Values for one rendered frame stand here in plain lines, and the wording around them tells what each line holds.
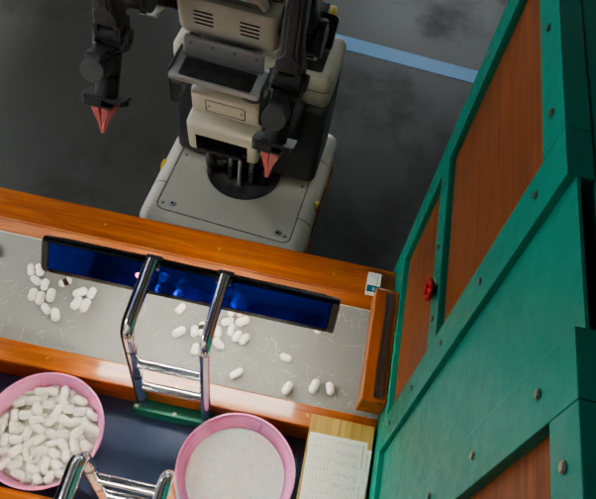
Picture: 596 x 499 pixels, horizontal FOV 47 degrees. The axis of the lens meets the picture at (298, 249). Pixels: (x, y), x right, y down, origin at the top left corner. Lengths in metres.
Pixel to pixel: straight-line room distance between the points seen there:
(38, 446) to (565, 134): 1.31
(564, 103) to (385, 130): 2.47
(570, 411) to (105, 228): 1.47
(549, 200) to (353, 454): 0.97
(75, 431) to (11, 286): 0.43
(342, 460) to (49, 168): 1.94
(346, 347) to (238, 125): 0.75
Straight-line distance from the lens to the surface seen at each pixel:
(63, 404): 1.70
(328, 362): 1.73
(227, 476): 1.62
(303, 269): 1.82
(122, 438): 1.73
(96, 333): 1.77
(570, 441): 0.63
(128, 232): 1.88
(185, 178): 2.61
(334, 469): 1.60
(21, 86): 3.43
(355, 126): 3.25
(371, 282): 1.81
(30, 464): 1.68
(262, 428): 1.65
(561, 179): 0.77
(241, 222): 2.49
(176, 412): 1.69
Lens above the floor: 2.30
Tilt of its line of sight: 56 degrees down
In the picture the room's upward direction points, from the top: 11 degrees clockwise
